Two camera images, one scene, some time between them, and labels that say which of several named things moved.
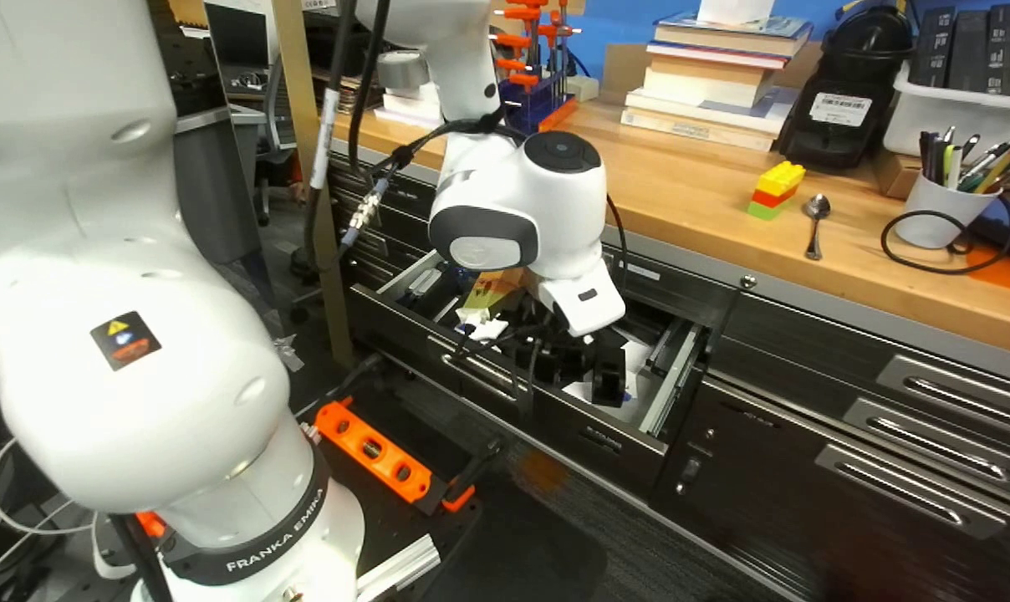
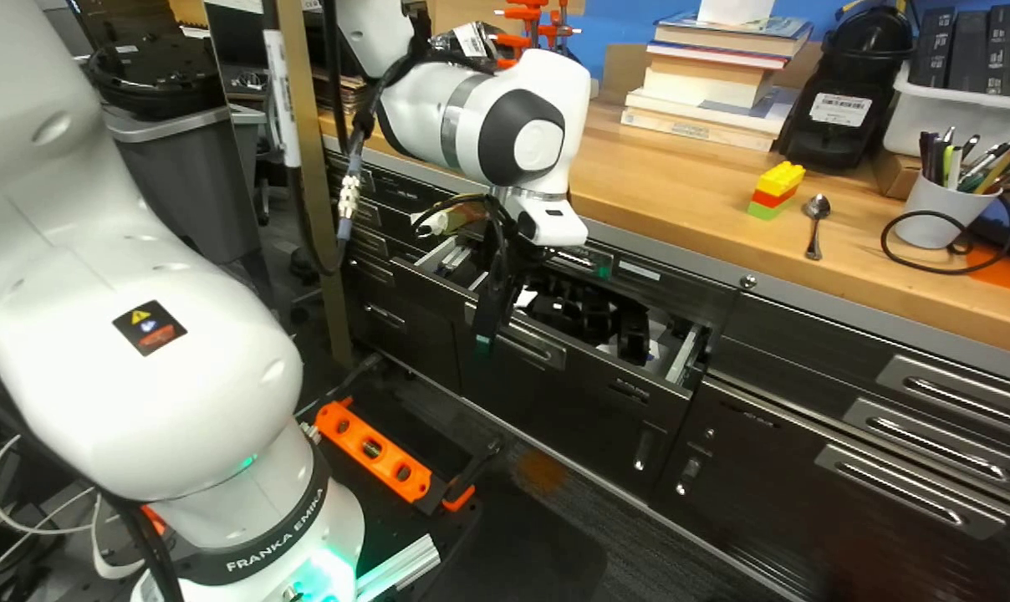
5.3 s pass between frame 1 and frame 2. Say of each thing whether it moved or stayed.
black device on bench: stayed
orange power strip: stayed
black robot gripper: moved
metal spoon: stayed
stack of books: stayed
